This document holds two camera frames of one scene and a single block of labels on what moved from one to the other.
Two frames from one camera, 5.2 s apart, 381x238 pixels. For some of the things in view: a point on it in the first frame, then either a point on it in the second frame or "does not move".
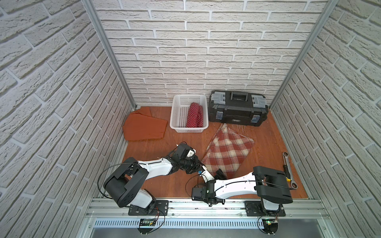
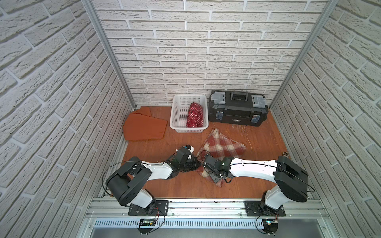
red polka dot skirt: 195,115 does not move
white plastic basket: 180,104 does not move
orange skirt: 140,124 does not move
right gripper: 203,186 -> 212,177
